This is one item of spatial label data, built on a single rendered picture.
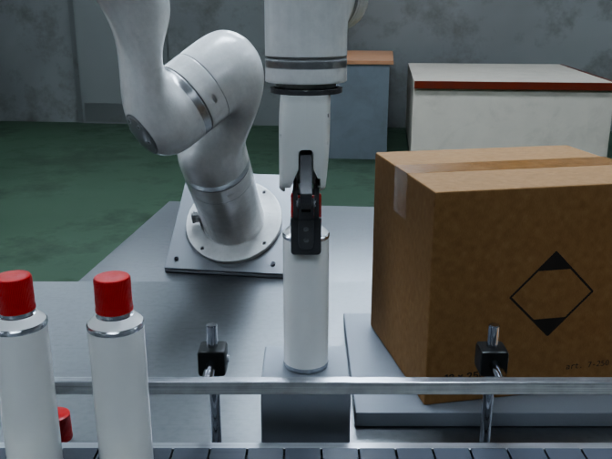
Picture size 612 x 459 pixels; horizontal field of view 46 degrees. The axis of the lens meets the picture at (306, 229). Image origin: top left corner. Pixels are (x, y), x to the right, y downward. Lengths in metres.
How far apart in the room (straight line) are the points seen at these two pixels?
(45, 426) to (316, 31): 0.45
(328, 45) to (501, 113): 5.49
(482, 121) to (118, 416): 5.62
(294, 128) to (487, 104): 5.48
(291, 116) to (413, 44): 7.68
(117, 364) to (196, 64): 0.56
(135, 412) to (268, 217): 0.77
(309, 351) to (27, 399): 0.30
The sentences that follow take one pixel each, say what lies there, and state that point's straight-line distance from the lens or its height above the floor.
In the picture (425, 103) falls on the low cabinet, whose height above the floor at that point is 0.57.
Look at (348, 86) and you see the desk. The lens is 6.56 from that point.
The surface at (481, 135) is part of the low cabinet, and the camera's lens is 6.20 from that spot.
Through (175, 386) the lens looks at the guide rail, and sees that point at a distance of 0.75.
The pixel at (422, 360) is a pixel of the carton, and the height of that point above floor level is 0.91.
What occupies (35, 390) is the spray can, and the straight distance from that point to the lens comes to 0.73.
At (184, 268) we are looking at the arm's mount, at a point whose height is 0.84.
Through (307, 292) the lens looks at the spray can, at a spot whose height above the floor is 1.02.
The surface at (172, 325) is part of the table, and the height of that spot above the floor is 0.83.
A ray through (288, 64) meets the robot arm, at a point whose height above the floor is 1.26.
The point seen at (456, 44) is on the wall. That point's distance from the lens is 8.42.
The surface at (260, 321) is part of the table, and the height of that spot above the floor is 0.83.
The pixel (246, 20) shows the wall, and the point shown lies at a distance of 8.52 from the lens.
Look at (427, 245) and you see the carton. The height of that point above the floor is 1.05.
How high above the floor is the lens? 1.32
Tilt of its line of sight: 17 degrees down
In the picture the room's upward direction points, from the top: straight up
